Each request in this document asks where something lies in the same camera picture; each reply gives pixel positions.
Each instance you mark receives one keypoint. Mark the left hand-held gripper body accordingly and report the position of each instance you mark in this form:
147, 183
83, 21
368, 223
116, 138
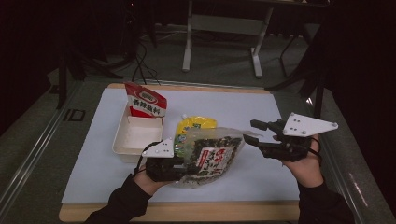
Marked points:
160, 168

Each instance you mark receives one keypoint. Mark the person's left hand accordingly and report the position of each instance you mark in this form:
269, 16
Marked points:
146, 185

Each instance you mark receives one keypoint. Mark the black chair frame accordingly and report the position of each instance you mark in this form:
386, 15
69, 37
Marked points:
317, 77

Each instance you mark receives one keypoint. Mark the white divided plastic container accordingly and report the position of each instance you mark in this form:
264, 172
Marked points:
137, 137

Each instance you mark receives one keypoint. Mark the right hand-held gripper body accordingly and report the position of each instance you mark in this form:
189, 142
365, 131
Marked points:
299, 127

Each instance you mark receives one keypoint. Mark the black metal stand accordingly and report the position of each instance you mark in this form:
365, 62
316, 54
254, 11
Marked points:
62, 77

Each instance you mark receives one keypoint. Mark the white metal desk frame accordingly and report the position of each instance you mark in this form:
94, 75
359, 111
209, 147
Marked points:
224, 25

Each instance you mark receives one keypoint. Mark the light blue table mat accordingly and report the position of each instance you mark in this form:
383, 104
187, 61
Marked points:
93, 174

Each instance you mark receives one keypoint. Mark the person's right hand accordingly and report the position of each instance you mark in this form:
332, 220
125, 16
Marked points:
308, 172

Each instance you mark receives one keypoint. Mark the red seasoning packet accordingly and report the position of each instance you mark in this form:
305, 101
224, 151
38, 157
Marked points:
144, 101

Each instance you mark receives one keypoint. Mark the wooden table board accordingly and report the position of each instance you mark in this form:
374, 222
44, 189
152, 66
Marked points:
186, 213

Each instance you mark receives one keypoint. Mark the yellow sauce packet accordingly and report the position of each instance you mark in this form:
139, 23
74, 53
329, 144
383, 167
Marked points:
196, 123

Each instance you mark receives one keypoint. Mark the clear dried seaweed packet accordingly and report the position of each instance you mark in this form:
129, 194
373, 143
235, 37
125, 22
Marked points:
218, 155

